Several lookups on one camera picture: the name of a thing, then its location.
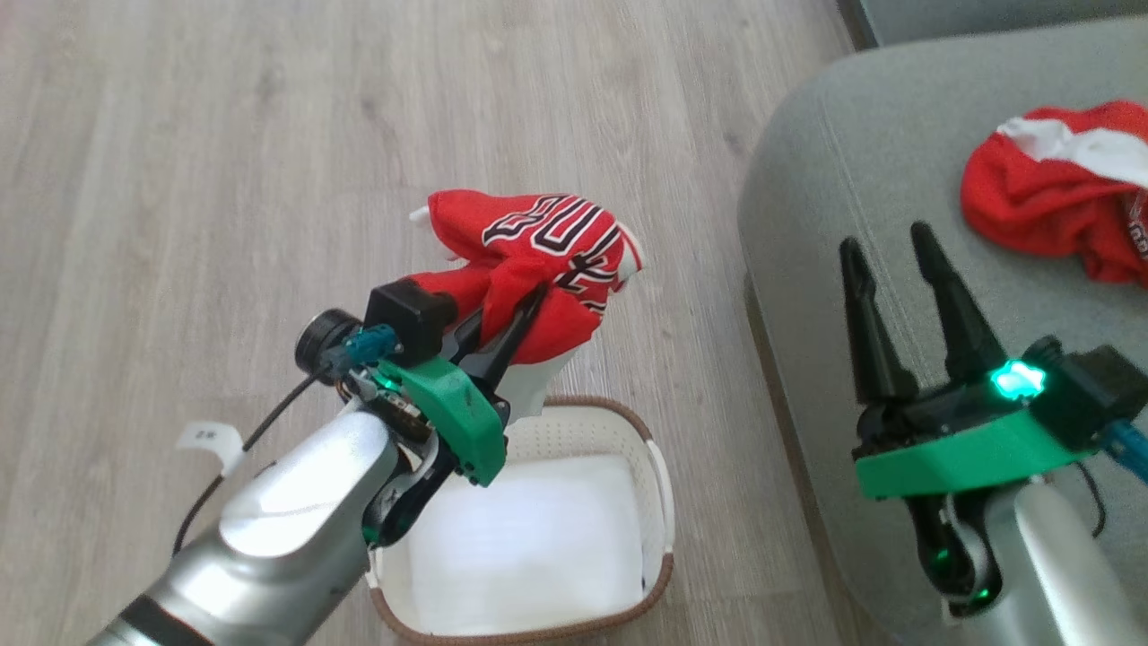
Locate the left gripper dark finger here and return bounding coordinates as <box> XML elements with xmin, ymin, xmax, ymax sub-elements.
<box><xmin>451</xmin><ymin>310</ymin><xmax>491</xmax><ymax>362</ymax></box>
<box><xmin>483</xmin><ymin>283</ymin><xmax>551</xmax><ymax>397</ymax></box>

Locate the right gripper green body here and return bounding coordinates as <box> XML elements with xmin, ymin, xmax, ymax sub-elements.
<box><xmin>850</xmin><ymin>357</ymin><xmax>1100</xmax><ymax>503</ymax></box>

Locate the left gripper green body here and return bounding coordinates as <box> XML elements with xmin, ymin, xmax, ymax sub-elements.
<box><xmin>363</xmin><ymin>352</ymin><xmax>512</xmax><ymax>490</ymax></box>

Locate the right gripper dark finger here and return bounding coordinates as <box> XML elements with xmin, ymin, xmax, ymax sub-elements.
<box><xmin>909</xmin><ymin>221</ymin><xmax>1011</xmax><ymax>385</ymax></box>
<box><xmin>839</xmin><ymin>237</ymin><xmax>922</xmax><ymax>406</ymax></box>

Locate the red basketball jersey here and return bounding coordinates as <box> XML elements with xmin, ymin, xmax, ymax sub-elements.
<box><xmin>408</xmin><ymin>189</ymin><xmax>647</xmax><ymax>424</ymax></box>

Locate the red garment with white collar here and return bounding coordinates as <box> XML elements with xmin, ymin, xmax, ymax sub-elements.
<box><xmin>960</xmin><ymin>100</ymin><xmax>1148</xmax><ymax>286</ymax></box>

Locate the grey-green fabric sofa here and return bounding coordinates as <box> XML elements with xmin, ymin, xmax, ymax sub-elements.
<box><xmin>737</xmin><ymin>0</ymin><xmax>1148</xmax><ymax>646</ymax></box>

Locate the white cloth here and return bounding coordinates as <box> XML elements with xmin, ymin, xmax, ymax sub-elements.
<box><xmin>405</xmin><ymin>453</ymin><xmax>648</xmax><ymax>634</ymax></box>

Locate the white laundry basket brown rim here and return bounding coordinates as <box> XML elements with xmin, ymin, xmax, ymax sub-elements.
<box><xmin>366</xmin><ymin>395</ymin><xmax>675</xmax><ymax>645</ymax></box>

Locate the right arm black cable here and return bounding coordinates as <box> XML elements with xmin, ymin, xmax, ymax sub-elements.
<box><xmin>1074</xmin><ymin>459</ymin><xmax>1111</xmax><ymax>541</ymax></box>

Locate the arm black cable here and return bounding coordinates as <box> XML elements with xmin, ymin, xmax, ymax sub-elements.
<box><xmin>170</xmin><ymin>363</ymin><xmax>352</xmax><ymax>559</ymax></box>
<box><xmin>1074</xmin><ymin>459</ymin><xmax>1111</xmax><ymax>541</ymax></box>

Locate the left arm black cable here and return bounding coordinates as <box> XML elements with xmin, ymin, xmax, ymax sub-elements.
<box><xmin>170</xmin><ymin>363</ymin><xmax>352</xmax><ymax>559</ymax></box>

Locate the white paper cable tag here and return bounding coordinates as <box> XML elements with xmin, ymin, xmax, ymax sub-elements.
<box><xmin>176</xmin><ymin>421</ymin><xmax>246</xmax><ymax>479</ymax></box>

